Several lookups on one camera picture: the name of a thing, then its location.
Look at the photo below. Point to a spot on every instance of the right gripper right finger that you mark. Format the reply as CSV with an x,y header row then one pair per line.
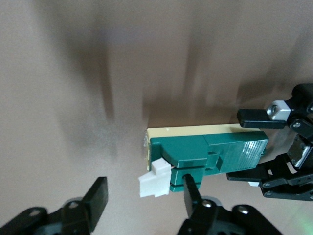
x,y
193,200

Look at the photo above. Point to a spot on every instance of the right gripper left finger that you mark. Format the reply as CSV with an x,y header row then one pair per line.
x,y
95,203

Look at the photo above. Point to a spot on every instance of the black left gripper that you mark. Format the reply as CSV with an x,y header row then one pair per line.
x,y
302,151

